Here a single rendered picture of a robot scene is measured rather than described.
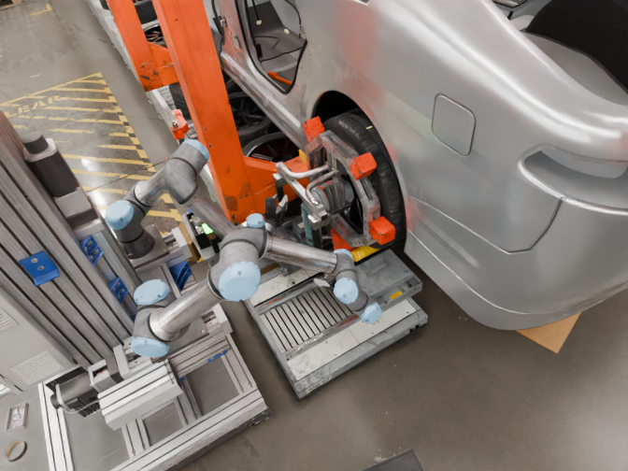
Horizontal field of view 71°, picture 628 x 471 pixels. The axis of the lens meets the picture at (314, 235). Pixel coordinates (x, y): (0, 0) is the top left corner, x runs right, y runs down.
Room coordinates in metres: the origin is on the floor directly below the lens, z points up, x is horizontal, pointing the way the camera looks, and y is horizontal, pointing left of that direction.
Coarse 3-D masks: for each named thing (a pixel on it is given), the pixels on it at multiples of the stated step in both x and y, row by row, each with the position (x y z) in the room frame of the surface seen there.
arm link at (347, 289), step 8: (344, 272) 0.93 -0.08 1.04; (352, 272) 0.93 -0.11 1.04; (336, 280) 0.92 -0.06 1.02; (344, 280) 0.89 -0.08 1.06; (352, 280) 0.89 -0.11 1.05; (336, 288) 0.87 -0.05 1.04; (344, 288) 0.86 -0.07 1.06; (352, 288) 0.85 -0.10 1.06; (360, 288) 0.88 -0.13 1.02; (336, 296) 0.85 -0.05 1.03; (344, 296) 0.83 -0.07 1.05; (352, 296) 0.83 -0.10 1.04; (360, 296) 0.85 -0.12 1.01; (352, 304) 0.83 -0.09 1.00; (360, 304) 0.83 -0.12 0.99
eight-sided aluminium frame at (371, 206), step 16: (320, 144) 1.65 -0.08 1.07; (336, 144) 1.60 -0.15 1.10; (320, 160) 1.79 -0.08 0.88; (352, 160) 1.45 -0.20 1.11; (320, 176) 1.78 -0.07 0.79; (352, 176) 1.41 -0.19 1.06; (368, 192) 1.38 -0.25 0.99; (368, 208) 1.31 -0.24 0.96; (336, 224) 1.59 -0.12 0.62; (368, 224) 1.31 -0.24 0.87; (352, 240) 1.43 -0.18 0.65; (368, 240) 1.31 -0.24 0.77
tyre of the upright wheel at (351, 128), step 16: (352, 112) 1.73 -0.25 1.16; (336, 128) 1.67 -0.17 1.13; (352, 128) 1.58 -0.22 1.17; (368, 128) 1.57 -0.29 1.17; (352, 144) 1.55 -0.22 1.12; (368, 144) 1.48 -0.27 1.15; (384, 144) 1.48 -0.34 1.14; (384, 160) 1.42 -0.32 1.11; (384, 176) 1.37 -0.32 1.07; (384, 192) 1.35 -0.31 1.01; (400, 192) 1.35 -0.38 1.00; (384, 208) 1.34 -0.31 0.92; (400, 208) 1.32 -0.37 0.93; (400, 224) 1.31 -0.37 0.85
